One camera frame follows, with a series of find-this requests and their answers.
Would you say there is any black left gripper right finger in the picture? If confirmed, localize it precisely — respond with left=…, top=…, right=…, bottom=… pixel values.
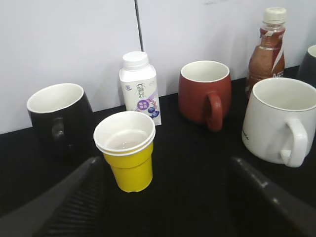
left=228, top=157, right=316, bottom=237

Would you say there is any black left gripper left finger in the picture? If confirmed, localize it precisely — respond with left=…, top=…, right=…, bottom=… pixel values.
left=0, top=157, right=106, bottom=237

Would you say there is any yellow paper cup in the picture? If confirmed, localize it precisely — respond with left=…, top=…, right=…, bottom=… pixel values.
left=93, top=111, right=156, bottom=193

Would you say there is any white mug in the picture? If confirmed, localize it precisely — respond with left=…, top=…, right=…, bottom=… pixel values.
left=241, top=78, right=316, bottom=167

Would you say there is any black mug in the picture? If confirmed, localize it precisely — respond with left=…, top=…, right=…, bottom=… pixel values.
left=26, top=83, right=95, bottom=162

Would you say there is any red mug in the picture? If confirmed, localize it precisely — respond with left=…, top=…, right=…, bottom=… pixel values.
left=178, top=60, right=232, bottom=132

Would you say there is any white yogurt carton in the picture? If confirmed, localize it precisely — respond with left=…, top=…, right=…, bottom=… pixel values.
left=119, top=51, right=162, bottom=125

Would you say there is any grey mug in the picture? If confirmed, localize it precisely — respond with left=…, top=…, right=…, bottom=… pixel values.
left=296, top=45, right=316, bottom=87

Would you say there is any brown Nescafe bottle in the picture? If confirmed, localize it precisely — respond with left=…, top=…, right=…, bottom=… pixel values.
left=245, top=7, right=286, bottom=97

